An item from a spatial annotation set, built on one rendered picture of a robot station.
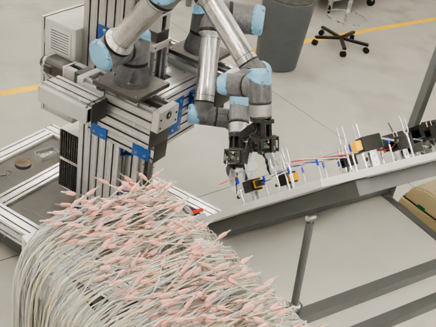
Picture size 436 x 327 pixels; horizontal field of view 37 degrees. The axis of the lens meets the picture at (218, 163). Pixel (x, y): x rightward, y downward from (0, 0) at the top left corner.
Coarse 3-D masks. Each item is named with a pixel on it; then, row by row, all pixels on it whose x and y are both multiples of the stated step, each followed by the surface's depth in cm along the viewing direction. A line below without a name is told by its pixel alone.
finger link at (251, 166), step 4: (252, 152) 216; (248, 156) 216; (252, 156) 216; (248, 160) 216; (252, 160) 215; (248, 164) 217; (252, 164) 215; (256, 164) 214; (248, 168) 217; (252, 168) 215; (256, 168) 213; (248, 172) 218; (248, 176) 218
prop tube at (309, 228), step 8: (312, 224) 175; (304, 232) 177; (312, 232) 177; (304, 240) 178; (304, 248) 179; (304, 256) 180; (304, 264) 181; (296, 280) 184; (296, 288) 185; (296, 296) 186; (296, 304) 188; (296, 312) 189
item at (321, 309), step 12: (420, 264) 221; (432, 264) 222; (396, 276) 214; (408, 276) 215; (420, 276) 218; (360, 288) 206; (372, 288) 207; (384, 288) 209; (396, 288) 213; (324, 300) 199; (336, 300) 200; (348, 300) 201; (360, 300) 205; (300, 312) 190; (312, 312) 194; (324, 312) 197; (336, 312) 201
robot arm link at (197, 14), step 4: (196, 8) 288; (200, 8) 286; (192, 12) 291; (196, 12) 288; (200, 12) 287; (204, 12) 286; (192, 16) 291; (196, 16) 289; (200, 16) 288; (192, 20) 292; (196, 20) 290; (200, 20) 289; (192, 24) 292; (196, 24) 290; (192, 28) 293; (196, 28) 291
